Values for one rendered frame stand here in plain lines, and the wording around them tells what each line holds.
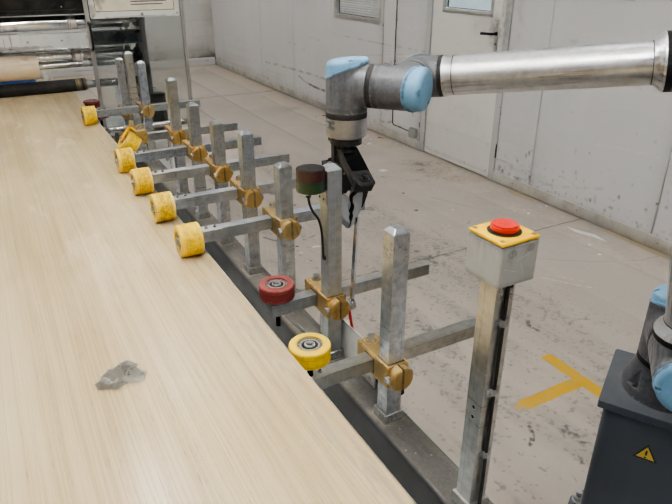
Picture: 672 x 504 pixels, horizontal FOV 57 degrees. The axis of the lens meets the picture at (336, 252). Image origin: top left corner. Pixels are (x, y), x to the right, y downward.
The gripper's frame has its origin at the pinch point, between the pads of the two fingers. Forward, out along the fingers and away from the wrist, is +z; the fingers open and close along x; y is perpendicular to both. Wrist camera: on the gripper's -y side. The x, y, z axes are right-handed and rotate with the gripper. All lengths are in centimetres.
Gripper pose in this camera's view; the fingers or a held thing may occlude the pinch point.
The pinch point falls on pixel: (349, 223)
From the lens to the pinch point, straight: 143.0
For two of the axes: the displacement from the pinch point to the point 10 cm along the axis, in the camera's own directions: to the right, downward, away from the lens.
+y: -4.8, -3.8, 7.9
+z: 0.0, 9.0, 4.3
